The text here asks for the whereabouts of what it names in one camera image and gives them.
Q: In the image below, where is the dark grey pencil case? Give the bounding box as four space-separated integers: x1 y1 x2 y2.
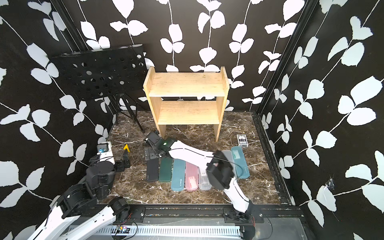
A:
147 159 159 182

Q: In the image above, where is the dark green pencil case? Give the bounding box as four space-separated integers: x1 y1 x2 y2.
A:
159 157 173 183

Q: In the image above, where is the light blue pencil case top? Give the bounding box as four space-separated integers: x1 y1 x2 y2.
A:
171 159 186 192

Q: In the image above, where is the pink pencil case top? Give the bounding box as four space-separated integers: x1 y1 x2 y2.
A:
185 162 199 191

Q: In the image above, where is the frosted clear pencil case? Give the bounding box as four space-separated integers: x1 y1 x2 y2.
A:
222 150 236 169

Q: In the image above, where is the teal pencil case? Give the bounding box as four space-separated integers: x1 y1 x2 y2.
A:
231 146 250 179

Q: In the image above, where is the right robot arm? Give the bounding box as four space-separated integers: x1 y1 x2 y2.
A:
144 132 254 222

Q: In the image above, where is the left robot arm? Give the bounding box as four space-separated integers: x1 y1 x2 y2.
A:
29 161 132 240

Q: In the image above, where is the wooden two-tier shelf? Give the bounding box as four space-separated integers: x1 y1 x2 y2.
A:
143 67 230 140

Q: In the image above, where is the yellow triangular block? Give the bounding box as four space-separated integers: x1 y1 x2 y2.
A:
124 144 131 153

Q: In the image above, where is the small circuit board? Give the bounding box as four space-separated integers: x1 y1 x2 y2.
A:
111 226 131 235

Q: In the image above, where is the small printed card box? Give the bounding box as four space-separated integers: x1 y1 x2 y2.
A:
237 134 249 147

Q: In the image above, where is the black perforated music stand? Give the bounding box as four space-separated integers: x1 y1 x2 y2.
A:
51 44 148 123

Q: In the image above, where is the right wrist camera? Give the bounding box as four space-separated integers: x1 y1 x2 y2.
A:
144 131 164 148

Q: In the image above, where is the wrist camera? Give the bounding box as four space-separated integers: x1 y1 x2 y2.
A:
144 131 164 148
97 142 115 165

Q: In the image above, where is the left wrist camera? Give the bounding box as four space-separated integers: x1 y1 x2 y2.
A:
97 142 115 165

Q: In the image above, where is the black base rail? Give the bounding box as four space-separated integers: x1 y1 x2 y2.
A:
115 204 307 226

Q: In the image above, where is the white ribbed cable duct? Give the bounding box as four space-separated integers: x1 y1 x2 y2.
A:
95 226 242 237

